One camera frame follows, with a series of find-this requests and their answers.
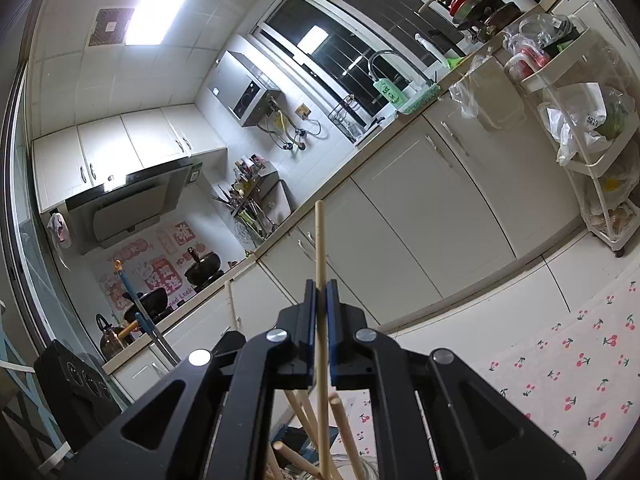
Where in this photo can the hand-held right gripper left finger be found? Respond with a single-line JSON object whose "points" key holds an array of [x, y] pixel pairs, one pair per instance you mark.
{"points": [[309, 330]]}

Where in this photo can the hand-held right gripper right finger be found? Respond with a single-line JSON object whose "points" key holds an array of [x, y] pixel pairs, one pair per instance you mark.
{"points": [[332, 330]]}

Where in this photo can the single wooden chopstick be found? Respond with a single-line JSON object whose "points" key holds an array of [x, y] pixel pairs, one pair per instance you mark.
{"points": [[231, 305], [320, 240]]}

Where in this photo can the bundle of wooden chopsticks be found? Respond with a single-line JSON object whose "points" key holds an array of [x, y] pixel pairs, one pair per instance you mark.
{"points": [[345, 430]]}

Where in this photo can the black wok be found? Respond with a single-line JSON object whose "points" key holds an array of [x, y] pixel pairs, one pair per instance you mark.
{"points": [[205, 270], [150, 302]]}

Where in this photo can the metal utensil and spice rack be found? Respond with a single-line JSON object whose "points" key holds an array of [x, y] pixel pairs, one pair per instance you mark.
{"points": [[255, 180]]}

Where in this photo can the cream kitchen base cabinets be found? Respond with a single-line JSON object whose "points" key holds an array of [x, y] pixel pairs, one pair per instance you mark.
{"points": [[425, 200]]}

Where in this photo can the hanging pink cloth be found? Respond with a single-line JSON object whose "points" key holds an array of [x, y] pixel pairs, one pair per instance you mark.
{"points": [[60, 230]]}

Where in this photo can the black range hood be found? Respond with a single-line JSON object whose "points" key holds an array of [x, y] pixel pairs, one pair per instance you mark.
{"points": [[125, 215]]}

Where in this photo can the cherry print tablecloth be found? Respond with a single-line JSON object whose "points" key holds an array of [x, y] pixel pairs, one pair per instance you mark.
{"points": [[550, 385]]}

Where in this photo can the green dish soap bottle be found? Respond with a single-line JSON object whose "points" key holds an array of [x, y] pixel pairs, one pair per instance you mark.
{"points": [[389, 94]]}

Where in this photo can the green sink mat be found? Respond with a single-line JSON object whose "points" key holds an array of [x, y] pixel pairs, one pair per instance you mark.
{"points": [[420, 97]]}

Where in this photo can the silver water heater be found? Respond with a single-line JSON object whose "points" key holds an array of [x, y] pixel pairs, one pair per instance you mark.
{"points": [[240, 85]]}

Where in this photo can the clear hanging plastic bag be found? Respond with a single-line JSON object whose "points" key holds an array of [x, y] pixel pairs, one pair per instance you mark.
{"points": [[480, 95]]}

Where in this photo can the chrome sink faucet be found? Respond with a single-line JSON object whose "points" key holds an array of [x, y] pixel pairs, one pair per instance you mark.
{"points": [[382, 52]]}

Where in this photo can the white spray bottle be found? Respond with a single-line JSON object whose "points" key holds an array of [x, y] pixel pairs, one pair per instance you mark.
{"points": [[430, 50]]}

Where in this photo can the barred kitchen window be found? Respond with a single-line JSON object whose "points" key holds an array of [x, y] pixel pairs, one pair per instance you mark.
{"points": [[350, 20]]}

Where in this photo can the white plastic bag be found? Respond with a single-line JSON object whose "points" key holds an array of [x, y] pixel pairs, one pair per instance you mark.
{"points": [[575, 115]]}

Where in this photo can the red and clear container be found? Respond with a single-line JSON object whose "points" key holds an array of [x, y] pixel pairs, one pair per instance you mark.
{"points": [[525, 62]]}

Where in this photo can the white trolley cart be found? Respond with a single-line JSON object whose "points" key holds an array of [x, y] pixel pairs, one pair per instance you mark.
{"points": [[560, 67]]}

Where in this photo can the ceiling light panel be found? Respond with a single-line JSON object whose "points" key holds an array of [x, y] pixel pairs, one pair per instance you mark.
{"points": [[160, 5]]}

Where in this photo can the ceiling vent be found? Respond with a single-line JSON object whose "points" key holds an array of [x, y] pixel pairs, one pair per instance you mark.
{"points": [[112, 27]]}

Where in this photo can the pink wall stickers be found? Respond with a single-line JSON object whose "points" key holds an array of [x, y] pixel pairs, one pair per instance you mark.
{"points": [[167, 245]]}

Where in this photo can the wall outlet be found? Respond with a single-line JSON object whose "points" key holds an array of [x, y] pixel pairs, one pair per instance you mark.
{"points": [[301, 111]]}

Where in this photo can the cream wall cabinets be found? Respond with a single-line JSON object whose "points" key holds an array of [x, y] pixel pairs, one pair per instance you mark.
{"points": [[125, 150]]}

